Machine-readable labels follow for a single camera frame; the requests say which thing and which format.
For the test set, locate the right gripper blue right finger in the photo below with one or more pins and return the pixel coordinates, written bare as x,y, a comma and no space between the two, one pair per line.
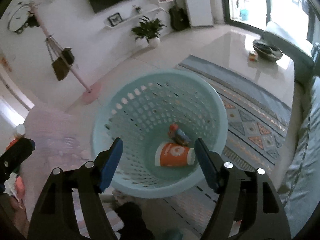
209,162

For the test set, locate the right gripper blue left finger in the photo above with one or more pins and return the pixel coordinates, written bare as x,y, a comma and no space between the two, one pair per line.
111,159

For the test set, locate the left hand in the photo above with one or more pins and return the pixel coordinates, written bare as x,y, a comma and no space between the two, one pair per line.
18,214

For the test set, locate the pink tablecloth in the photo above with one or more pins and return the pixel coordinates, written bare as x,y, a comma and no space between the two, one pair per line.
69,205

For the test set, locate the orange paper cup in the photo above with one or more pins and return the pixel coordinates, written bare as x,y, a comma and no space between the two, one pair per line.
169,154

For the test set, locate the crushed drink bottle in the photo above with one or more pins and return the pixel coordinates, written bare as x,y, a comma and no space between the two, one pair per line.
178,136

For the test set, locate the patterned floor rug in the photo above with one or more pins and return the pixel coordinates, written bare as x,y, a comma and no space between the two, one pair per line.
257,127

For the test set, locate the light green plastic basket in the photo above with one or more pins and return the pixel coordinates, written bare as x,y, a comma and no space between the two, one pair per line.
140,114

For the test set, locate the grey sofa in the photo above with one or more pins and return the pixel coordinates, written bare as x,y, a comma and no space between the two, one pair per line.
296,176

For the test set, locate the brown hanging bag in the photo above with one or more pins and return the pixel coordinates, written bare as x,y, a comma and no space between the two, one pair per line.
61,70

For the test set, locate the small orange box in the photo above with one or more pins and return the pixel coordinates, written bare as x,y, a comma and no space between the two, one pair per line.
253,56

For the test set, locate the black hanging bag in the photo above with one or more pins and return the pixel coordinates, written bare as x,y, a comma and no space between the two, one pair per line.
68,55

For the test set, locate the dark bowl on floor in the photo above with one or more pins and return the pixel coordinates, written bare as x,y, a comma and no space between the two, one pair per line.
267,51

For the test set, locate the potted green plant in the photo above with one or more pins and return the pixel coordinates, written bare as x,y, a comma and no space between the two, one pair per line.
150,30

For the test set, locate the framed butterfly picture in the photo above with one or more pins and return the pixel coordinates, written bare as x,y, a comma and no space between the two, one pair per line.
115,19

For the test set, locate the black guitar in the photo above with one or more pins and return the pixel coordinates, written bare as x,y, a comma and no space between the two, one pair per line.
178,18

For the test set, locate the glass balcony door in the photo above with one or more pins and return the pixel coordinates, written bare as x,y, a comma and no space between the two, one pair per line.
298,17

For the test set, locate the white refrigerator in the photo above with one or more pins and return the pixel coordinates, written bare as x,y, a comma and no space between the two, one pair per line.
199,13

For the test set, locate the white wall shelf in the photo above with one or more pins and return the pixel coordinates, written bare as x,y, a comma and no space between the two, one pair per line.
144,13

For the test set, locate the round wall clock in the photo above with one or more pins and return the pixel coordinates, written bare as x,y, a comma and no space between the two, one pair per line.
18,18

